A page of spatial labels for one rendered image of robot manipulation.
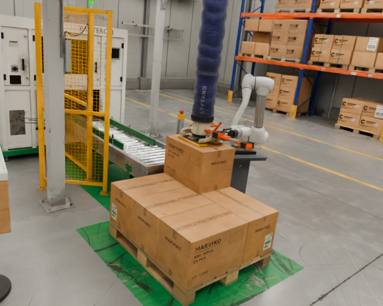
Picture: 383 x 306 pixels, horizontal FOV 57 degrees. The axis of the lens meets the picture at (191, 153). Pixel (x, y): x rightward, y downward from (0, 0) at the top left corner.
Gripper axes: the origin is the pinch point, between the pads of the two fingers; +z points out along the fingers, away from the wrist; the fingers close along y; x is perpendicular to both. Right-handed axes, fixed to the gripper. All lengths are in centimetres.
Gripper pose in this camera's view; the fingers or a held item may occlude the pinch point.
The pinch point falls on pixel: (219, 135)
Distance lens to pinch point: 325.2
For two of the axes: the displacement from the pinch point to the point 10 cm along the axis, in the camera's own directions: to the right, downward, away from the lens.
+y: -0.9, 9.5, 3.1
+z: -7.7, 1.2, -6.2
